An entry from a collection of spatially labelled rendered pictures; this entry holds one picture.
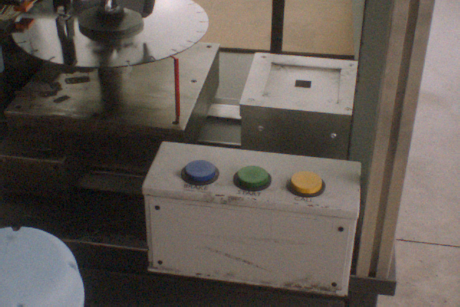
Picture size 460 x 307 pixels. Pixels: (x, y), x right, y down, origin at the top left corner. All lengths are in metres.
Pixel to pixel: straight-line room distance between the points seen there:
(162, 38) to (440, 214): 1.44
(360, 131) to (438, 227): 1.37
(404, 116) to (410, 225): 1.48
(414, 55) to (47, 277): 0.47
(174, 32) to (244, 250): 0.42
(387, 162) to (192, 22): 0.47
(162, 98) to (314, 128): 0.27
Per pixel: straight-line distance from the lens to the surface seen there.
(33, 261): 0.76
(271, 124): 1.15
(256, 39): 1.69
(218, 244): 1.00
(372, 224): 1.01
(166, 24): 1.27
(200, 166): 0.98
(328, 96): 1.17
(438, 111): 3.00
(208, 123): 1.36
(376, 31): 0.98
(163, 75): 1.32
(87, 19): 1.28
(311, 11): 1.84
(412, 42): 0.88
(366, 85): 1.02
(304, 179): 0.97
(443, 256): 2.30
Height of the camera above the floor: 1.47
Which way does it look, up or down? 33 degrees down
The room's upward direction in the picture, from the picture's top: 1 degrees clockwise
